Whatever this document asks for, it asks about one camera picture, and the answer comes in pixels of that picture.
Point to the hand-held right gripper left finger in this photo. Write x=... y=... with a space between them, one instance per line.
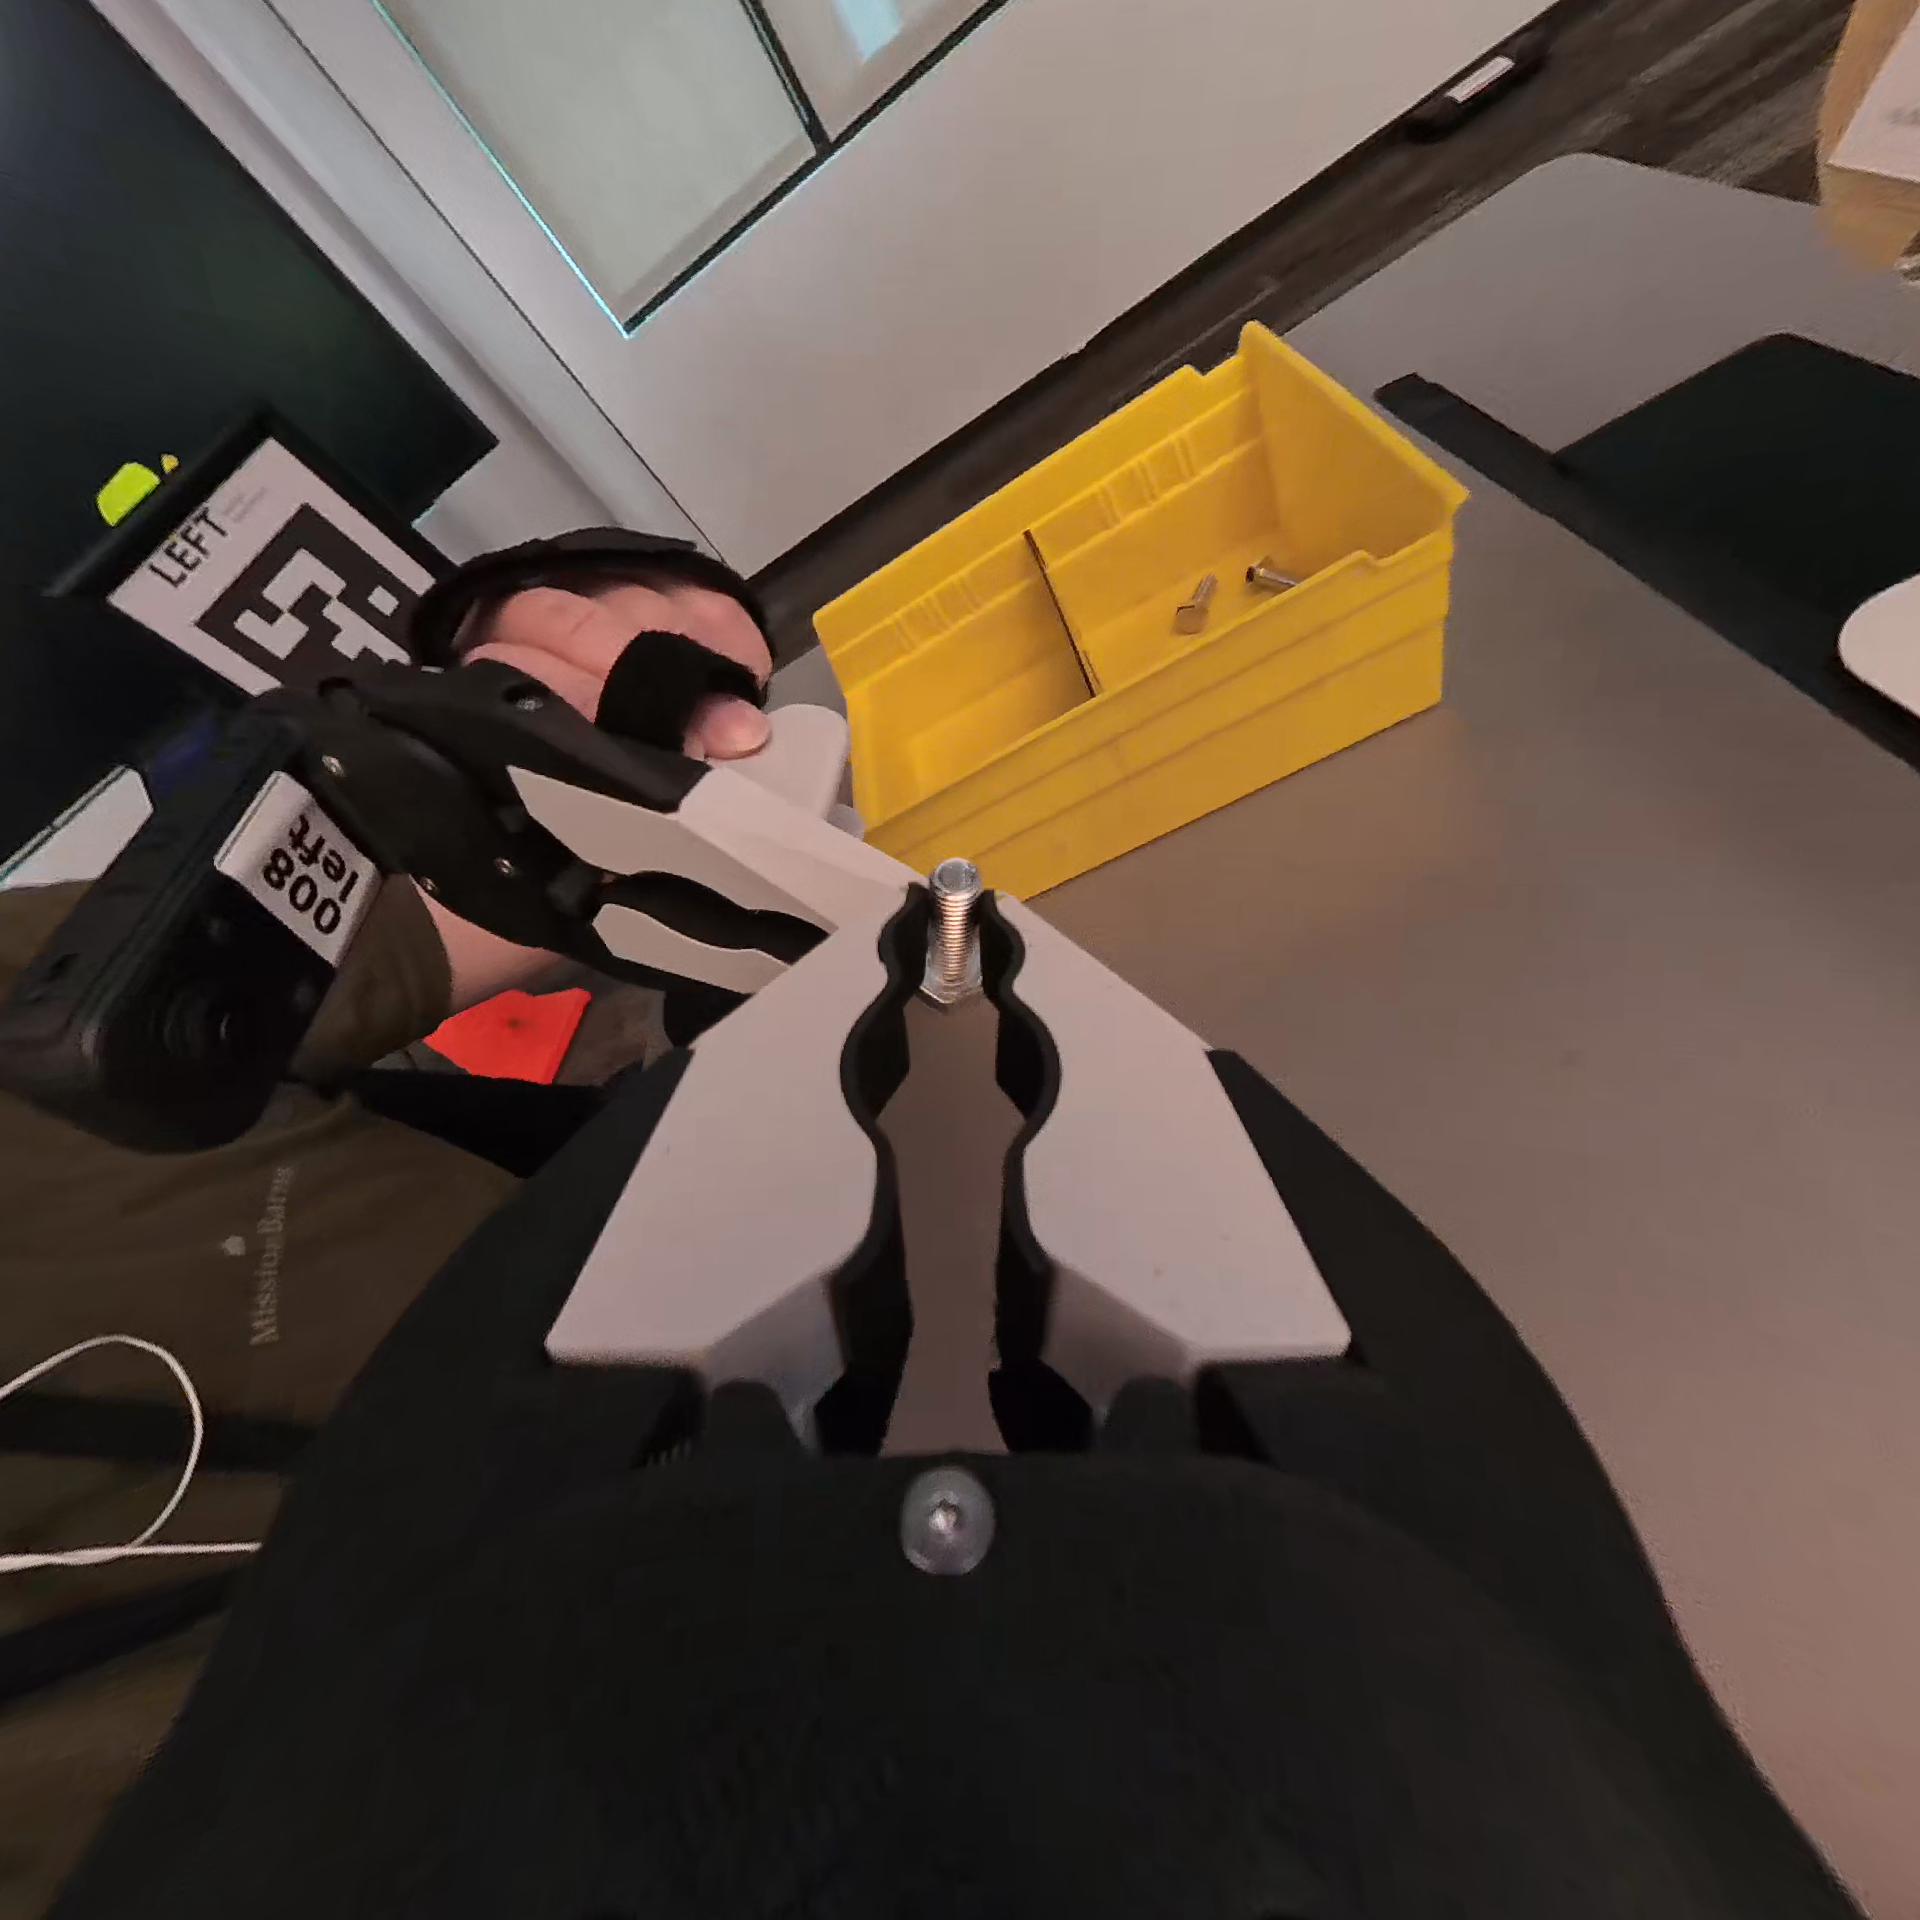
x=721 y=1201

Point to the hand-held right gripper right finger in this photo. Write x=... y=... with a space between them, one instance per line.
x=1170 y=1201

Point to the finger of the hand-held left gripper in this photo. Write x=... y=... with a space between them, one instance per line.
x=690 y=945
x=780 y=854

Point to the yellow divided parts bin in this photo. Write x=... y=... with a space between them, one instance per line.
x=1203 y=707

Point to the person's left forearm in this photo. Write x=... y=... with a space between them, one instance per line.
x=505 y=961

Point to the person's left hand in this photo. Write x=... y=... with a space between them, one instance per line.
x=556 y=631

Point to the orange red object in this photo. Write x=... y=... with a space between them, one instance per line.
x=506 y=1031

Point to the framed marker sign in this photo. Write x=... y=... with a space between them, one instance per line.
x=319 y=602

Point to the large window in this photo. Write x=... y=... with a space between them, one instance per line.
x=599 y=121

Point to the black floor device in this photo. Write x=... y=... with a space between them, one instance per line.
x=1477 y=88

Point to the wooden instruction board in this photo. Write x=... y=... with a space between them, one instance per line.
x=1869 y=130

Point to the black wall screen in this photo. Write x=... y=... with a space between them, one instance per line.
x=150 y=227

